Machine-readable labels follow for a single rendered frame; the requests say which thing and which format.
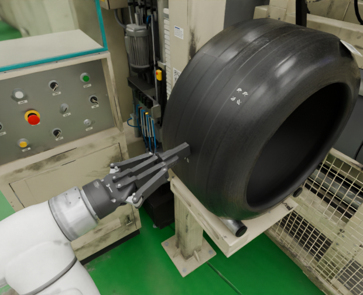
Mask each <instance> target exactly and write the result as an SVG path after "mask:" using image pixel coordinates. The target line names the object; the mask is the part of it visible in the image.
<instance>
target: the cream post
mask: <svg viewBox="0 0 363 295"><path fill-rule="evenodd" d="M225 4H226V0H169V36H170V76H171V91H172V89H173V68H175V69H177V70H179V71H180V72H182V71H183V70H184V68H185V66H186V65H187V63H188V62H189V61H190V60H191V58H192V57H193V56H194V55H195V54H196V53H197V52H198V50H199V49H200V48H201V47H202V46H203V45H204V44H206V43H207V42H208V41H209V40H210V39H211V38H212V37H214V36H215V35H216V34H217V33H219V32H221V31H222V30H223V27H224V15H225ZM174 26H177V27H179V28H182V29H183V39H181V38H179V37H177V36H175V35H174ZM174 217H175V237H176V247H177V249H178V248H180V253H181V254H182V256H183V257H184V259H185V260H188V259H189V258H191V257H192V256H194V251H196V252H197V253H198V252H199V251H201V245H202V238H203V228H202V227H201V225H200V224H199V223H198V222H197V221H196V220H195V218H194V217H193V216H192V215H191V214H190V213H189V211H188V210H187V209H186V207H185V206H184V205H183V204H182V203H181V202H180V200H179V199H178V198H177V197H176V196H175V194H174Z"/></svg>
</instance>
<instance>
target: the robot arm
mask: <svg viewBox="0 0 363 295"><path fill-rule="evenodd" d="M190 154H191V153H190V145H189V144H187V143H186V142H184V143H182V144H181V145H179V146H177V147H175V148H174V149H172V150H171V149H170V150H167V151H165V152H164V153H162V154H159V153H158V152H156V153H155V155H154V154H153V152H148V153H145V154H142V155H140V156H137V157H133V158H131V159H128V160H124V161H122V162H117V163H111V164H110V165H109V166H110V168H111V170H110V173H109V174H107V175H106V176H105V177H104V178H103V179H101V180H100V179H95V180H93V181H91V182H89V183H88V184H86V185H84V186H82V190H80V189H79V187H77V186H74V187H73V188H71V189H69V190H67V191H65V192H63V193H61V194H59V195H57V196H55V197H53V198H52V199H50V200H48V201H45V202H43V203H40V204H36V205H31V206H29V207H26V208H24V209H22V210H20V211H18V212H16V213H14V214H12V215H10V216H9V217H7V218H5V219H3V220H2V221H0V288H2V287H4V286H6V285H10V286H11V287H12V288H13V289H15V290H16V291H17V292H18V293H19V295H100V293H99V291H98V289H97V287H96V285H95V283H94V281H93V279H92V278H91V276H90V275H89V273H88V272H87V270H86V269H85V268H84V266H83V265H82V264H81V263H80V262H79V260H78V259H77V257H76V255H75V254H74V251H73V249H72V247H71V243H70V242H72V241H73V240H76V239H77V238H78V237H80V236H82V235H83V234H85V233H86V232H88V231H90V230H91V229H93V228H95V227H96V226H97V225H98V221H97V218H99V219H103V218H104V217H106V216H107V215H110V214H111V213H113V212H114V211H115V210H116V209H117V208H118V207H120V206H123V205H127V204H131V205H134V206H135V208H136V209H139V208H140V207H141V205H142V204H143V202H144V200H145V199H147V198H148V197H149V196H150V195H151V194H152V193H153V192H154V191H155V190H156V189H157V188H158V187H160V186H161V185H162V184H163V183H164V182H165V181H166V180H167V179H168V178H169V173H168V170H169V169H170V168H171V167H173V166H175V165H177V164H178V163H179V162H180V160H182V159H184V158H185V157H187V156H189V155H190ZM134 192H136V193H134Z"/></svg>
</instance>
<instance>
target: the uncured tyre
mask: <svg viewBox="0 0 363 295"><path fill-rule="evenodd" d="M340 40H341V39H340V38H339V37H337V36H336V35H334V34H331V33H327V32H323V31H320V30H315V29H311V28H307V27H304V26H300V25H295V24H292V23H288V22H284V21H281V20H276V19H272V18H259V19H250V20H244V21H242V22H238V23H236V24H233V25H231V26H229V27H227V28H225V29H224V30H222V31H221V32H219V33H217V34H216V35H215V36H214V37H212V38H211V39H210V40H209V41H208V42H207V43H206V44H204V45H203V46H202V47H201V48H200V49H199V50H198V52H197V53H196V54H195V55H194V56H193V57H192V58H191V60H190V61H189V62H188V63H187V65H186V66H185V68H184V70H183V71H182V72H181V74H180V76H179V77H178V79H177V81H176V83H175V85H174V87H173V89H172V91H171V93H170V96H169V99H168V101H167V104H166V108H165V112H164V116H163V122H162V146H163V151H164V152H165V151H167V150H170V149H171V150H172V149H174V148H175V147H177V146H179V145H181V144H182V143H184V142H186V143H187V144H189V145H190V153H191V154H190V155H189V157H190V165H188V164H187V163H186V162H185V161H184V160H183V159H182V160H180V162H179V163H178V164H177V165H175V166H173V167H171V170H172V171H173V173H174V174H175V175H176V176H177V177H178V178H179V179H180V180H181V181H182V183H183V184H184V185H185V186H186V187H187V188H188V189H189V190H190V191H191V192H192V193H193V195H194V196H195V197H196V198H197V199H198V200H199V202H201V203H202V205H203V206H204V207H205V208H206V209H207V210H208V211H209V212H211V213H213V214H214V215H216V216H218V217H220V218H222V219H227V220H250V219H254V218H258V217H260V216H262V215H264V214H266V213H267V212H269V211H271V210H273V209H274V208H276V207H277V206H278V205H280V204H281V203H283V202H284V201H285V200H286V199H287V198H289V197H290V196H291V195H292V194H293V193H294V192H295V191H296V190H297V189H298V188H299V187H300V186H301V185H302V184H303V183H304V182H305V181H306V180H307V179H308V178H309V177H310V176H311V175H312V174H313V173H314V171H315V170H316V169H317V168H318V167H319V165H320V164H321V163H322V161H323V160H324V159H325V158H326V156H327V155H328V153H329V152H330V150H331V149H332V148H333V146H334V145H335V143H336V141H337V140H338V138H339V137H340V135H341V133H342V132H343V130H344V128H345V126H346V124H347V122H348V120H349V118H350V116H351V114H352V111H353V109H354V107H355V103H356V101H357V98H358V94H359V89H360V84H361V74H360V70H359V67H358V64H357V61H356V58H355V55H354V53H352V52H351V51H350V50H349V49H348V48H347V47H346V46H345V45H344V44H343V43H342V42H341V41H340ZM203 52H207V53H210V54H212V55H213V56H215V57H218V58H220V59H222V60H223V61H221V60H218V59H216V58H214V57H212V56H209V55H207V54H205V53H203ZM239 85H241V86H243V87H245V88H246V89H247V90H249V91H250V92H251V93H250V94H249V95H248V97H247V98H246V100H245V101H244V102H243V104H242V105H241V106H240V108H238V107H236V106H235V105H234V104H232V103H230V102H229V101H228V100H229V98H230V97H231V96H232V94H233V93H234V91H235V90H236V89H237V88H238V86H239Z"/></svg>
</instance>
